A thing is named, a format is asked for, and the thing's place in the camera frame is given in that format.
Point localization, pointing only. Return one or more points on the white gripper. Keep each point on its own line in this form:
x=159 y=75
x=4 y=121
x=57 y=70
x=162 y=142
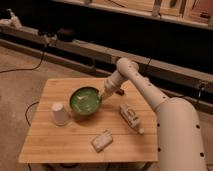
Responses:
x=112 y=84

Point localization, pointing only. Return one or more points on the green ceramic bowl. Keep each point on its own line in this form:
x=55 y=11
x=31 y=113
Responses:
x=85 y=101

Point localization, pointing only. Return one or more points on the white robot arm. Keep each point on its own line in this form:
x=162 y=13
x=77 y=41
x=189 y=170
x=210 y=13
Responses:
x=180 y=143

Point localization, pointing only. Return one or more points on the small red object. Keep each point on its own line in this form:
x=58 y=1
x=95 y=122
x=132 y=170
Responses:
x=120 y=92

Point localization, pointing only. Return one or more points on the white plastic bottle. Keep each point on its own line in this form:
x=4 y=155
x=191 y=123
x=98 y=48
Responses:
x=131 y=118

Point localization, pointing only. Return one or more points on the white paper cup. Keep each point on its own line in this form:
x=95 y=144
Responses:
x=60 y=115

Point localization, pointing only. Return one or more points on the dark device on ledge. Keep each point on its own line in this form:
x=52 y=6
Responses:
x=65 y=35

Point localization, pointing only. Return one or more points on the white object on ledge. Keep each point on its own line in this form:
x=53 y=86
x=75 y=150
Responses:
x=13 y=21

